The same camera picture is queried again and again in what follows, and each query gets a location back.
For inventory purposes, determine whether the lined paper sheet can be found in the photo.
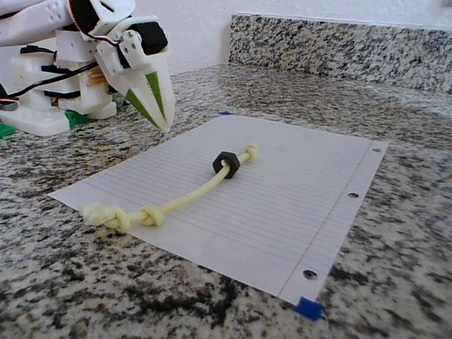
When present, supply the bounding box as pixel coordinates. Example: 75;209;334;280
48;114;390;305

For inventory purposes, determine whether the red white black servo wire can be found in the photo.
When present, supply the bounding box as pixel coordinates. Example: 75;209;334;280
66;0;128;46

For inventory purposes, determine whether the wooden shim stack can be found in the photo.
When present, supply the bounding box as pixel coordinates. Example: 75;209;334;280
87;69;107;86

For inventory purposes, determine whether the black cable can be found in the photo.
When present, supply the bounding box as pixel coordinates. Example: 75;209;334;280
0;61;98;112

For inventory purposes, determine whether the black hex nut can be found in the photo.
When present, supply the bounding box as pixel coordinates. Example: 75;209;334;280
212;150;242;179

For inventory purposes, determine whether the pale yellow knotted rope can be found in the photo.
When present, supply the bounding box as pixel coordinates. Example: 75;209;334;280
80;143;259;234

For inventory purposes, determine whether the granite backsplash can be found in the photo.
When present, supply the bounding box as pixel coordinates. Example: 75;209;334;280
228;13;452;93

